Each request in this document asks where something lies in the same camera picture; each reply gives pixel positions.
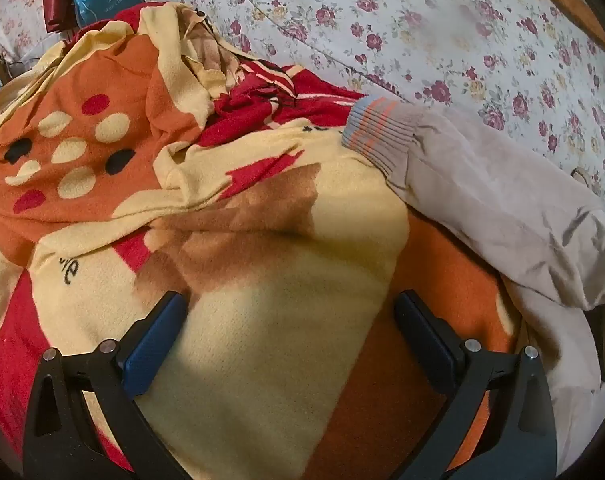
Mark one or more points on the beige sweatshirt with striped hem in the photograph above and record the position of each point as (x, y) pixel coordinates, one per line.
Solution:
(492, 200)

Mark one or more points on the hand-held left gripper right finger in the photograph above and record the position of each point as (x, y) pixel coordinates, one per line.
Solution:
(425, 332)

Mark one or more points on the floral bed sheet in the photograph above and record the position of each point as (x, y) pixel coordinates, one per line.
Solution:
(432, 35)

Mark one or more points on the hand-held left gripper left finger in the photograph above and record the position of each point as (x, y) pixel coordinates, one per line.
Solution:
(152, 340)

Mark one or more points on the floral pillow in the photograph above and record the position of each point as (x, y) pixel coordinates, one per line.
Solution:
(20, 15)

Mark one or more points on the orange yellow red printed blanket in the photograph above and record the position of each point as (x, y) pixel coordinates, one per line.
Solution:
(262, 270)

